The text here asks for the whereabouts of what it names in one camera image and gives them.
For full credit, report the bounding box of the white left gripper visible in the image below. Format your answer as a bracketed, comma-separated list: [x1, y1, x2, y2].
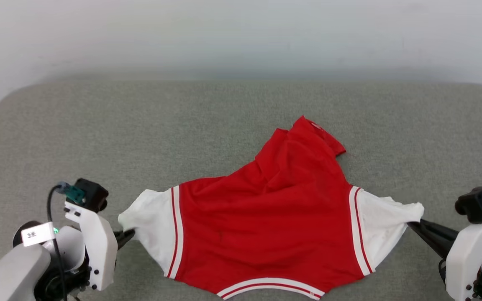
[64, 202, 136, 292]

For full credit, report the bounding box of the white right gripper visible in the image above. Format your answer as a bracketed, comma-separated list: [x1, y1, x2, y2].
[407, 214, 482, 301]

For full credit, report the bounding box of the red and white basketball jersey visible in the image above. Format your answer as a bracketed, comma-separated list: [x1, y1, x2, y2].
[118, 116, 425, 301]

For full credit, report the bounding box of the thick black camera cable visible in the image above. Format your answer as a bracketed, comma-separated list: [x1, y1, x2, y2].
[47, 181, 68, 301]

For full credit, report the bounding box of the white paper label tag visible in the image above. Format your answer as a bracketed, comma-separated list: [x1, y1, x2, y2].
[21, 222, 56, 247]

